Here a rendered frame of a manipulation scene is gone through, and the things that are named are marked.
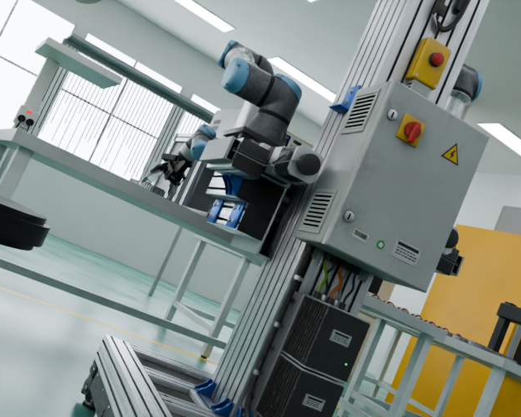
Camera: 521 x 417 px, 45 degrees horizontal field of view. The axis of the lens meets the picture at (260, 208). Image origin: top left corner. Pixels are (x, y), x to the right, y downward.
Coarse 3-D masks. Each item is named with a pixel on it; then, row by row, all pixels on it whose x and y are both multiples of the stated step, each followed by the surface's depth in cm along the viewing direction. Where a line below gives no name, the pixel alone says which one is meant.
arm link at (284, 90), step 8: (272, 80) 209; (280, 80) 211; (288, 80) 210; (272, 88) 209; (280, 88) 210; (288, 88) 210; (296, 88) 211; (264, 96) 209; (272, 96) 209; (280, 96) 210; (288, 96) 210; (296, 96) 212; (256, 104) 212; (264, 104) 211; (272, 104) 210; (280, 104) 210; (288, 104) 210; (296, 104) 213; (280, 112) 210; (288, 112) 211; (288, 120) 212
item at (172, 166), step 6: (180, 156) 252; (168, 162) 256; (174, 162) 256; (180, 162) 252; (186, 162) 251; (192, 162) 255; (168, 168) 254; (174, 168) 254; (180, 168) 251; (186, 168) 254; (168, 174) 254; (174, 174) 254; (180, 174) 253; (174, 180) 255
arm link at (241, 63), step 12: (228, 48) 244; (240, 48) 242; (228, 60) 242; (240, 60) 207; (252, 60) 243; (228, 72) 210; (240, 72) 205; (252, 72) 207; (264, 72) 210; (228, 84) 208; (240, 84) 207; (252, 84) 207; (264, 84) 208; (240, 96) 211; (252, 96) 209
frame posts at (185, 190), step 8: (192, 168) 291; (200, 168) 282; (192, 176) 282; (200, 176) 282; (184, 184) 290; (192, 184) 280; (176, 192) 290; (184, 192) 281; (192, 192) 281; (176, 200) 288; (184, 200) 280
